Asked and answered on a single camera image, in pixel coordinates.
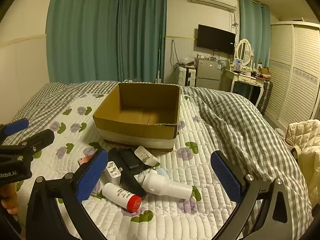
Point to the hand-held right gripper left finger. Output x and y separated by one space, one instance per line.
92 177

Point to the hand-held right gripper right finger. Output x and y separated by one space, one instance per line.
226 180

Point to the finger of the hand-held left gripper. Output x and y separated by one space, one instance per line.
16 126
40 138

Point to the red small box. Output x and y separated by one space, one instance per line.
83 160

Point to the white pronged charger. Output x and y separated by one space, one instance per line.
113 172

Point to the white bottle red cap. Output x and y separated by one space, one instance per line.
115 192

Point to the black remote control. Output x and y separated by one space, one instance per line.
127 180

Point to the black power bank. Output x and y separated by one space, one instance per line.
130 158

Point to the white handheld electric device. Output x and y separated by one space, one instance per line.
170 188

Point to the white plug charger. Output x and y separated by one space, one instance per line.
146 156

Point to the cardboard box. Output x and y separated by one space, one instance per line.
135 130

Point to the person's left hand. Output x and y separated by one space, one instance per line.
7 198

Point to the white floral quilt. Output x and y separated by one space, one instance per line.
200 142

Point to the light blue small object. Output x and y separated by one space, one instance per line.
163 173

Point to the cream quilted jacket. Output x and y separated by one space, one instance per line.
307 150

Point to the dark plaid object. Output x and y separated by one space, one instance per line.
265 95

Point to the white vanity table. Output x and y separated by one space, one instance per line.
240 77

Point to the silver fridge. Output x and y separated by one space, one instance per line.
207 73

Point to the white suitcase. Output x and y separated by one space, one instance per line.
186 76

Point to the clear plastic bag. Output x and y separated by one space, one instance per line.
187 61

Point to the white louvred wardrobe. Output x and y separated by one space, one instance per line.
295 75

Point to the white oval mirror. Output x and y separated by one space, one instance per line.
243 51

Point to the white mop pole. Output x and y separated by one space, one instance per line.
158 62

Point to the narrow teal curtain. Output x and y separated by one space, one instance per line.
252 25

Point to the black wall television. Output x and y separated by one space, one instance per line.
215 38

